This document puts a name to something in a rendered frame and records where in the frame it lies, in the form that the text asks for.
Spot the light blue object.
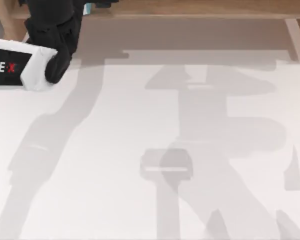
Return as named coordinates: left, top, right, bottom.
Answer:
left=82, top=2, right=93, bottom=16

